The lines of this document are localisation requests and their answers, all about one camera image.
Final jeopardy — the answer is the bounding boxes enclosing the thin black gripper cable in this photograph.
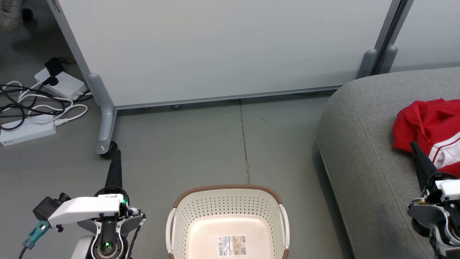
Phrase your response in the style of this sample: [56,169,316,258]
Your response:
[126,215,145,259]

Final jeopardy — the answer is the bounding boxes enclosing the grey fabric sofa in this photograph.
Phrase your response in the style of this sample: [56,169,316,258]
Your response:
[316,67,460,259]

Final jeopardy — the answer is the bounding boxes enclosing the long grey partition foot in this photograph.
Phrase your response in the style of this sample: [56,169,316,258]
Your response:
[88,73,118,155]

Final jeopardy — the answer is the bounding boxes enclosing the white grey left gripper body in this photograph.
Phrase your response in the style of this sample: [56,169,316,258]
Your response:
[48,186,147,259]

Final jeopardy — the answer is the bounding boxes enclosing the black power adapter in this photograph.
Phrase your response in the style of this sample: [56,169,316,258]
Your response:
[45,57,65,76]

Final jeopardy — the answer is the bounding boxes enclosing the light knitted shoe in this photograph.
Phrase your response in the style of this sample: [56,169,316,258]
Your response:
[0,0,24,32]

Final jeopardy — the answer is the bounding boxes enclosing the red garment with white stripes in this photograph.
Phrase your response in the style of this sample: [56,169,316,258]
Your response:
[392,98,460,177]

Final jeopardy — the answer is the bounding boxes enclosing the long white power strip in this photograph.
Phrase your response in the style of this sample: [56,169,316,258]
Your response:
[0,114,57,147]

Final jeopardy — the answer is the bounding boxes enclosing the black partition castor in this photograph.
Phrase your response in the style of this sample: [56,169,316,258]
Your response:
[100,141,118,159]

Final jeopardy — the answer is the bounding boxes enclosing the white printed label sticker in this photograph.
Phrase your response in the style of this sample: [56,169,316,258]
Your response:
[217,235,248,257]

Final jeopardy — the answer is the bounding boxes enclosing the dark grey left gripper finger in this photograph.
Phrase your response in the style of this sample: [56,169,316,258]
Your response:
[104,142,123,189]

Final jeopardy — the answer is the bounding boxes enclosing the square white power strip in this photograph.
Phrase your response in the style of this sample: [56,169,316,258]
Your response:
[34,68,88,101]

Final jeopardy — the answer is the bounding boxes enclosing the teal cable connector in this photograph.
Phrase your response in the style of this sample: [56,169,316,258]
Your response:
[23,220,51,249]

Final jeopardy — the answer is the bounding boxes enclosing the wide white partition panel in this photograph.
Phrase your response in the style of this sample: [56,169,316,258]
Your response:
[46,0,404,109]

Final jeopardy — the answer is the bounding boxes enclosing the short grey partition foot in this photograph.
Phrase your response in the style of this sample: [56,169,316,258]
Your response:
[377,45,399,75]
[356,48,378,79]

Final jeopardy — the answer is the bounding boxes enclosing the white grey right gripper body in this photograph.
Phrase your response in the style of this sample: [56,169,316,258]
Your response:
[407,172,460,259]

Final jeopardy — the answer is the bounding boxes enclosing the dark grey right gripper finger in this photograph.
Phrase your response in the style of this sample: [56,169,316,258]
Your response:
[410,141,440,192]

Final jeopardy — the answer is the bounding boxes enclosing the cream perforated laundry basket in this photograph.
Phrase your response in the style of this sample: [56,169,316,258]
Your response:
[165,184,290,259]

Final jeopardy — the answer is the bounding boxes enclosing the black floor cables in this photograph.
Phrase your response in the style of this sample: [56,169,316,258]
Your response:
[0,84,93,120]

